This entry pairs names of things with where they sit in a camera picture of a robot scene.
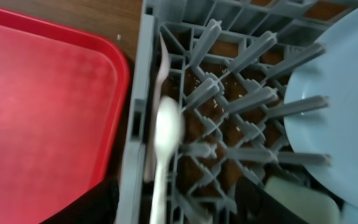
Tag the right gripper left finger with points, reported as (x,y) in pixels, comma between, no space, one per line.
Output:
(98,205)

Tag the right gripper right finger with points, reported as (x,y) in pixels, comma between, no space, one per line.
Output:
(256,206)

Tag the green bowl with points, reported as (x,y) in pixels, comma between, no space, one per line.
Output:
(310,205)

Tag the white plastic fork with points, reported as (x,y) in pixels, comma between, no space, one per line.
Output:
(150,161)

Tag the white plastic spoon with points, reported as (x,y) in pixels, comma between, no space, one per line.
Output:
(168,134)

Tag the light blue plate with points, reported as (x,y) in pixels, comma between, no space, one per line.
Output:
(332,130)

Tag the grey dishwasher rack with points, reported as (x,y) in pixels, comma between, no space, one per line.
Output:
(230,64)

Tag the red serving tray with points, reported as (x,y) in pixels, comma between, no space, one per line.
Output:
(62,91)

